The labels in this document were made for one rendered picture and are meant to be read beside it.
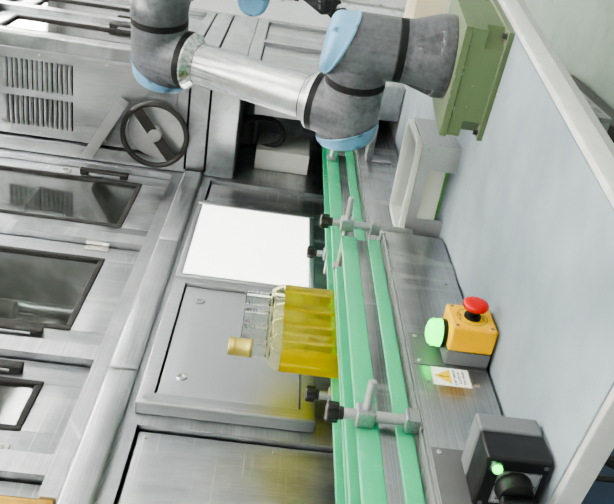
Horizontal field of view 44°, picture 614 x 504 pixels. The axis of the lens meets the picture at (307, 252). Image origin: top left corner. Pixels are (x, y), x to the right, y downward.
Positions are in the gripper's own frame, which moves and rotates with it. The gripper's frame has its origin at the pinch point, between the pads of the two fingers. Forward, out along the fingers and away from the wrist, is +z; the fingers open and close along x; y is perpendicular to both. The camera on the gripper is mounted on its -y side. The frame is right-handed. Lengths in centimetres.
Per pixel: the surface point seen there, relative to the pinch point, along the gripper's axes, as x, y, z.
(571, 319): -5, -125, 18
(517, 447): 8, -134, 14
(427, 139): 9, -55, 11
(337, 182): 43.8, -17.8, -1.7
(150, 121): 50, 13, -58
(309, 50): 36, 53, -13
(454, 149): 9, -58, 16
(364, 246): 27, -70, 1
